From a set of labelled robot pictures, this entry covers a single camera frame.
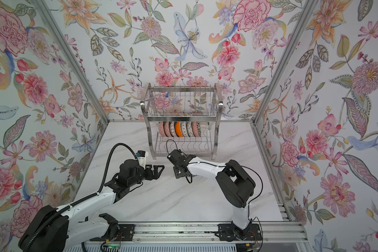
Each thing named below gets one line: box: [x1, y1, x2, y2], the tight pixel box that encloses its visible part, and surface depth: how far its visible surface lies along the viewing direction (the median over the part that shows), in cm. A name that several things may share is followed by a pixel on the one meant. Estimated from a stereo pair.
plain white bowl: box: [174, 121, 184, 138], surface depth 103 cm
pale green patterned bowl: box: [180, 121, 190, 138], surface depth 103 cm
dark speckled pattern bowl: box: [191, 120, 202, 138], surface depth 103 cm
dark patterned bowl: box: [163, 121, 173, 138], surface depth 103 cm
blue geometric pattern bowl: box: [168, 121, 178, 138], surface depth 103 cm
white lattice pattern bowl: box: [185, 121, 195, 138], surface depth 103 cm
